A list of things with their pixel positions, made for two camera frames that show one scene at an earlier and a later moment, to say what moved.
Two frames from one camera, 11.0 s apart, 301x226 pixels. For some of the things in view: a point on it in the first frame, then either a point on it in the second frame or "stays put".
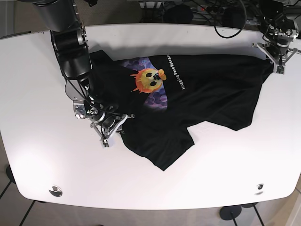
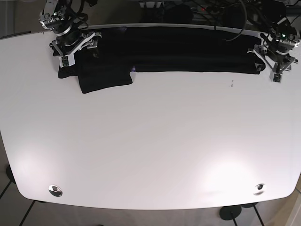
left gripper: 106,124 to 71,37
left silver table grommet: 56,191 stays put
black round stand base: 230,213 stays put
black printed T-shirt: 165,94 to 121,52
